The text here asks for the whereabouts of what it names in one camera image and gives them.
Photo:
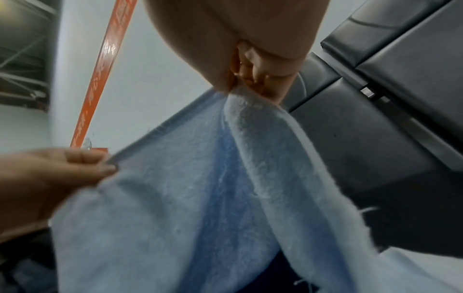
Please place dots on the person's right hand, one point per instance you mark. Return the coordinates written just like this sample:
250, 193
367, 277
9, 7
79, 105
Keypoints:
202, 34

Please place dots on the person's left hand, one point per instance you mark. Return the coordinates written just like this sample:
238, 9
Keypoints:
39, 183

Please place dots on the metal sofa bracket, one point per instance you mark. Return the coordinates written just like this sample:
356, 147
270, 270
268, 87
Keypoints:
369, 92

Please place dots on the light blue towel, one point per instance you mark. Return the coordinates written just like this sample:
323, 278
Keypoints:
188, 206

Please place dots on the black leather back cushion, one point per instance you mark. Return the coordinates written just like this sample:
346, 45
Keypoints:
383, 25
426, 77

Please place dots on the black leather seat cushion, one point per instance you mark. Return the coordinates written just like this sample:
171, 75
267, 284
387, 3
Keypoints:
361, 148

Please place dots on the grey metal truss frame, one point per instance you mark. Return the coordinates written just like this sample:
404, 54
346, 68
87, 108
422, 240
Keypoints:
21, 48

